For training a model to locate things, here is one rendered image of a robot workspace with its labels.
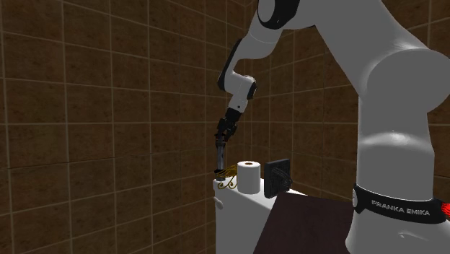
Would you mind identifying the black square grille box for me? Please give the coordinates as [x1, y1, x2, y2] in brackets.
[263, 158, 294, 199]

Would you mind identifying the white toilet paper roll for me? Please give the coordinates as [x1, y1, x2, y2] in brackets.
[237, 160, 262, 195]

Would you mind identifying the gold wire ornate holder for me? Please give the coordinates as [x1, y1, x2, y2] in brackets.
[215, 164, 239, 191]

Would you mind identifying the dark maroon robot stand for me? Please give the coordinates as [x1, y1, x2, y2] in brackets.
[252, 191, 357, 254]

